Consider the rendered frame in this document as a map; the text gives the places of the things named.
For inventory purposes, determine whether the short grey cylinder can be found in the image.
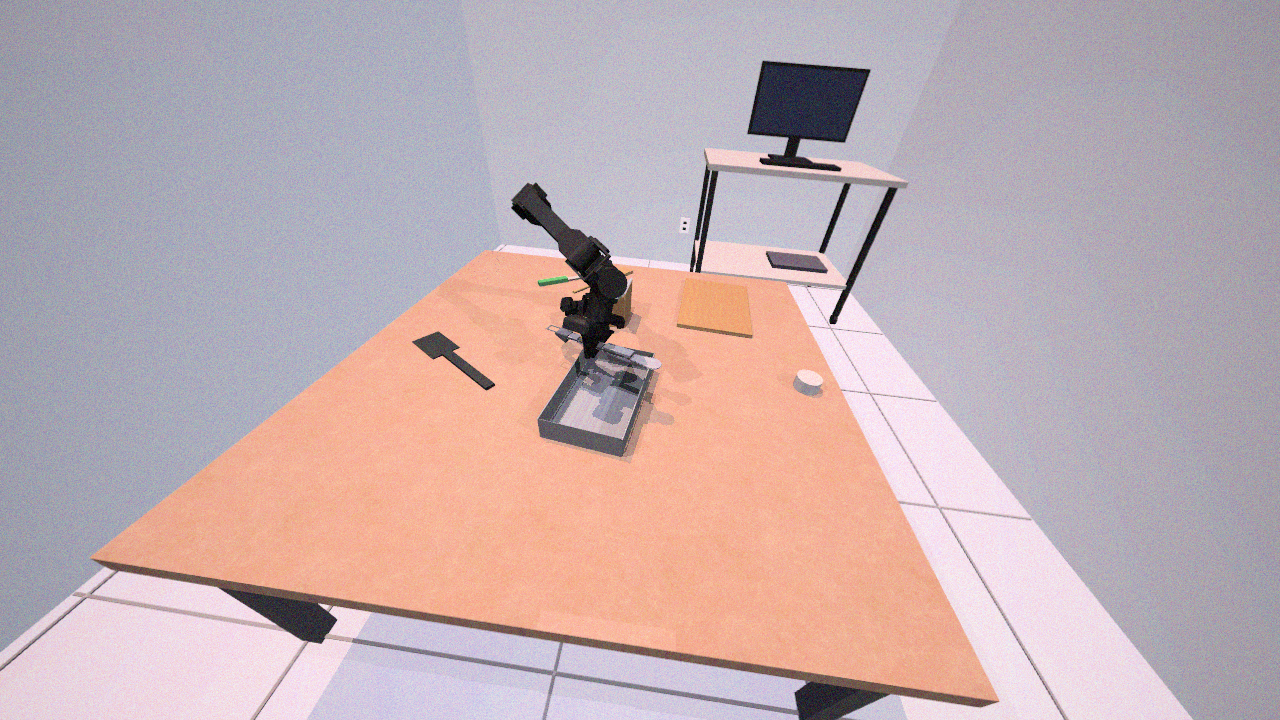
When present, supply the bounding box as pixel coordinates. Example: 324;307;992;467
794;370;823;396

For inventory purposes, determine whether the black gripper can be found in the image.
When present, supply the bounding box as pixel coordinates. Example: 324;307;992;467
562;290;625;359

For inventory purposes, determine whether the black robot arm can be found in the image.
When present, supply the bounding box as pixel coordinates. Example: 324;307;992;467
511;183;627;316

